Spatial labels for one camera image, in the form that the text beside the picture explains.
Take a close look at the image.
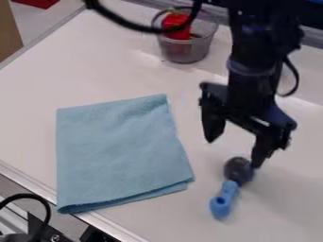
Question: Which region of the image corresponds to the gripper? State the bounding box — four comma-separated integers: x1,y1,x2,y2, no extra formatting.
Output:
197,75,299,170

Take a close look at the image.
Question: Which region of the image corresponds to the blue spoon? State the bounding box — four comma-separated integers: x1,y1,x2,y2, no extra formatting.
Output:
208,156,255,220

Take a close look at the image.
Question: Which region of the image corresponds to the silver mesh basket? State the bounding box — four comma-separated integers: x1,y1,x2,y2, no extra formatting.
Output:
149,7,220,64

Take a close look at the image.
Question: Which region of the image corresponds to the blue cloth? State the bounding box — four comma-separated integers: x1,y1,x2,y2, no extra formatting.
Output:
54,93,196,215

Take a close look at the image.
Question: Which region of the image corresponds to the red toy strawberry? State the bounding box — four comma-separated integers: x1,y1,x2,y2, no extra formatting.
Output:
160,8,200,42

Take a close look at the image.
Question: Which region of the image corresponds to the red box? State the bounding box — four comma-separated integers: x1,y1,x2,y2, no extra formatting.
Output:
9,0,61,10

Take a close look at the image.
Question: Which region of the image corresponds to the cardboard box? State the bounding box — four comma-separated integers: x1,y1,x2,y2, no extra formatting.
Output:
0,0,26,63

